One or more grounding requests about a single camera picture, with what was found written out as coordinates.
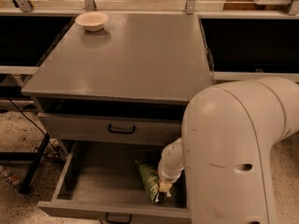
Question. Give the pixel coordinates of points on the black table leg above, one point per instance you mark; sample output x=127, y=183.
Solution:
x=25, y=185

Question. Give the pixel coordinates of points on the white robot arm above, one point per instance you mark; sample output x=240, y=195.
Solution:
x=224, y=150

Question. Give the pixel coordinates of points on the open grey middle drawer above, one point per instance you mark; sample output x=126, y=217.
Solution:
x=100, y=178

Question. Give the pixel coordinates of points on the green jalapeno chip bag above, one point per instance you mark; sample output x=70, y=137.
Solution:
x=150, y=180

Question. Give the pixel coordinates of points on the closed grey top drawer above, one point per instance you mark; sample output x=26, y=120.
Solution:
x=155, y=132

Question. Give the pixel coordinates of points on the black middle drawer handle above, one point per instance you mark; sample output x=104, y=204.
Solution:
x=118, y=219

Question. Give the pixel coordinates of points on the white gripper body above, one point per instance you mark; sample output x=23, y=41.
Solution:
x=169, y=173

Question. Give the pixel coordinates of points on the beige bowl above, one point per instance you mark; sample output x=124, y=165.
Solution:
x=92, y=21

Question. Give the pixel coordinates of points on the black top drawer handle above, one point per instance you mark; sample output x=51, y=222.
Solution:
x=113, y=129

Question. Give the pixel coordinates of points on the grey drawer cabinet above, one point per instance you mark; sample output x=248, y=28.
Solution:
x=140, y=66

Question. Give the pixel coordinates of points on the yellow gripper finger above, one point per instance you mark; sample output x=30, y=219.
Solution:
x=165, y=187

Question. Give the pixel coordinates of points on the small red floor debris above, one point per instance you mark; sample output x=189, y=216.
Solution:
x=12, y=179

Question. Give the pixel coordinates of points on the black drawer handle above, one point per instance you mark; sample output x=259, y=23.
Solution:
x=113, y=129
x=118, y=219

